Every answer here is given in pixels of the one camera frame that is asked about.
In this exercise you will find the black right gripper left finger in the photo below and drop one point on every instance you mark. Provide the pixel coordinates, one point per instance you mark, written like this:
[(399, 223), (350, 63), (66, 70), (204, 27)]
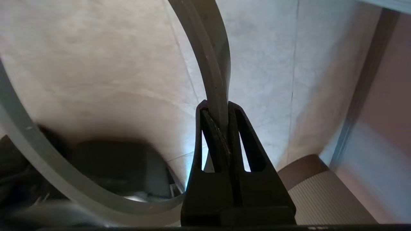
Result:
[(205, 199)]

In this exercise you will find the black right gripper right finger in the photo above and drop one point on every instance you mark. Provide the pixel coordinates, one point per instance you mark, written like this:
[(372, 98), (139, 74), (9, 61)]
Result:
[(260, 199)]

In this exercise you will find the grey ribbed robot base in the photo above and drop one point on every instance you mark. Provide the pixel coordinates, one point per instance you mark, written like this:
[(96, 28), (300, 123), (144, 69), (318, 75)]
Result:
[(321, 199)]

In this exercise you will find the black rounded robot chassis part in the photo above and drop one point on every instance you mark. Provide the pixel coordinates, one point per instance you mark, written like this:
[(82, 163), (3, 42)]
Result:
[(122, 166)]

